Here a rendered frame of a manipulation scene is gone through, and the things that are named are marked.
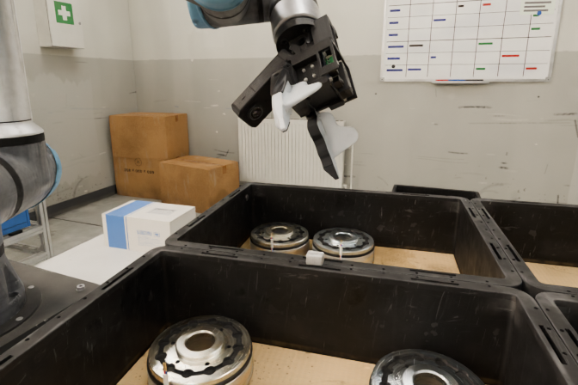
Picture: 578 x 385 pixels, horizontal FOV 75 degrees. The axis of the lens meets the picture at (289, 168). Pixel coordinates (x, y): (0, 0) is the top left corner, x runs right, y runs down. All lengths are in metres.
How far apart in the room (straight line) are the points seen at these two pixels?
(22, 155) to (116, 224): 0.41
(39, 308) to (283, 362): 0.39
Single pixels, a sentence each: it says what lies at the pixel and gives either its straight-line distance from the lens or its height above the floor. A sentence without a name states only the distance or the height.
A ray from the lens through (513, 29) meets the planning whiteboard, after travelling 3.33.
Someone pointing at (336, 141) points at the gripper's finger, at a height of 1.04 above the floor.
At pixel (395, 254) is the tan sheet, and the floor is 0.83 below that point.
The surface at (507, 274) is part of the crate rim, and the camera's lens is 0.46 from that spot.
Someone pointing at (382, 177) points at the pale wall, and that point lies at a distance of 3.40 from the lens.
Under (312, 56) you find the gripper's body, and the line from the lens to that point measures 0.50.
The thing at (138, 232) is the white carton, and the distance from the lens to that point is 1.03.
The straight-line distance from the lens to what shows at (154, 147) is 3.76.
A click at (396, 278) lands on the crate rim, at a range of 0.41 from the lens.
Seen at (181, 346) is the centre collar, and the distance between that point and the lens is 0.43.
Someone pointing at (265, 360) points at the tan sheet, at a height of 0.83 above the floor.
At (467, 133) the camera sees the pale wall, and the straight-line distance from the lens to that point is 3.32.
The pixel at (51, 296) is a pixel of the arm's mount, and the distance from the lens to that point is 0.72.
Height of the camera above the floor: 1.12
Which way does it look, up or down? 13 degrees down
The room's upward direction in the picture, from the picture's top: straight up
